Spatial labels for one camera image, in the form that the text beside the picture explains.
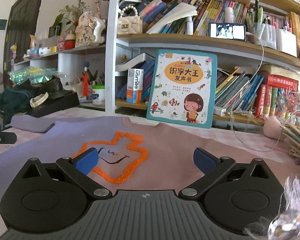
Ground leaning row of blue books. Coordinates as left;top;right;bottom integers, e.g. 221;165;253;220
215;67;264;113

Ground white bookshelf frame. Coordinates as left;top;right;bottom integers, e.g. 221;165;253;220
105;0;300;115

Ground teal children's picture book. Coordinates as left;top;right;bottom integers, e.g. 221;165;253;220
147;49;218;128

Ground pink plush toy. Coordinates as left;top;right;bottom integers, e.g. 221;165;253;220
263;116;286;141

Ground red dictionary books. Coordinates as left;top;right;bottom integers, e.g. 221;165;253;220
253;70;299;118

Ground white wristwatch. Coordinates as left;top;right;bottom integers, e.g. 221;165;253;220
30;92;49;108

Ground white power adapter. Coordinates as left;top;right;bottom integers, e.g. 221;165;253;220
214;106;226;117

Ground black case on left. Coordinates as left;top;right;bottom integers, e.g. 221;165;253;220
26;90;79;118

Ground pink and lilac sweater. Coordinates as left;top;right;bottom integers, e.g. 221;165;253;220
0;114;300;203

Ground white quilted pearl handbag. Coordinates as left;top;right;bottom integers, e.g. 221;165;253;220
117;4;143;35

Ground stack of books on table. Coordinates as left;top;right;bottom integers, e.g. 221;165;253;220
282;124;300;165

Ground iridescent wrapped bundle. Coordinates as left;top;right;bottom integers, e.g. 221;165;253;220
8;67;67;85

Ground white usmile box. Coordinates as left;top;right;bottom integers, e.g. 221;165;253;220
126;68;143;104

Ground smartphone with lit screen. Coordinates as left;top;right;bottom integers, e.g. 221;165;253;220
208;23;246;41

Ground white pen cup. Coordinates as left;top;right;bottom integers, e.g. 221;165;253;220
91;85;105;106

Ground colourful bead bouquet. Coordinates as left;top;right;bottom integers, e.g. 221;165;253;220
275;89;300;118

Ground upper shelf book row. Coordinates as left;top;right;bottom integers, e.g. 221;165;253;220
142;0;251;36

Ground red tassel ornament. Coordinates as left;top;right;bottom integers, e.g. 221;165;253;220
83;67;89;97

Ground white storage box on shelf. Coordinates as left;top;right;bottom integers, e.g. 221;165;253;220
276;29;297;57

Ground white charging cable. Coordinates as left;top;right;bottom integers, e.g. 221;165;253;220
230;39;300;153

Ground lucky cat figurine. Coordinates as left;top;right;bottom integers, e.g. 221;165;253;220
75;11;106;48

